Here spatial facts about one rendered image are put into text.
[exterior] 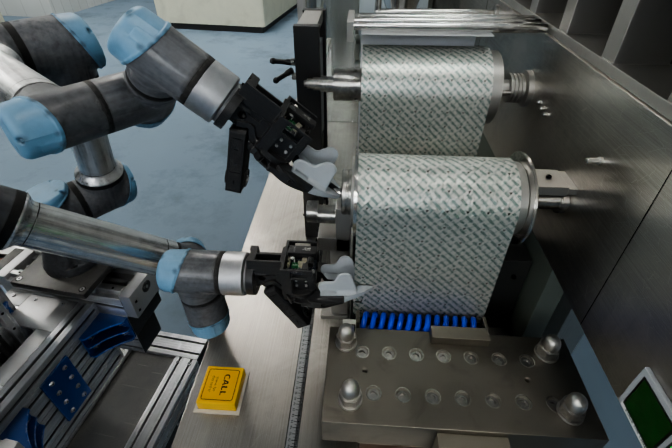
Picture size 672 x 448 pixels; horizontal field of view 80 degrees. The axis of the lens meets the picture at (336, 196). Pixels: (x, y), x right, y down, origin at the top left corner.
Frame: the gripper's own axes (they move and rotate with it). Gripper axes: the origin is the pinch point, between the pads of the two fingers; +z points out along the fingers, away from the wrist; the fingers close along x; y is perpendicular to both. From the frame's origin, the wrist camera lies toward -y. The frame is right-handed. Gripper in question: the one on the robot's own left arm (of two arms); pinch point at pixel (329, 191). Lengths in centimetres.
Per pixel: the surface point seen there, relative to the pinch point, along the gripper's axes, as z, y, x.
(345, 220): 7.1, -4.6, 2.8
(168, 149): -35, -193, 226
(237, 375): 9.0, -36.5, -12.4
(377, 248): 10.9, -0.7, -4.5
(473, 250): 22.0, 9.2, -4.5
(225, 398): 8.2, -37.1, -16.7
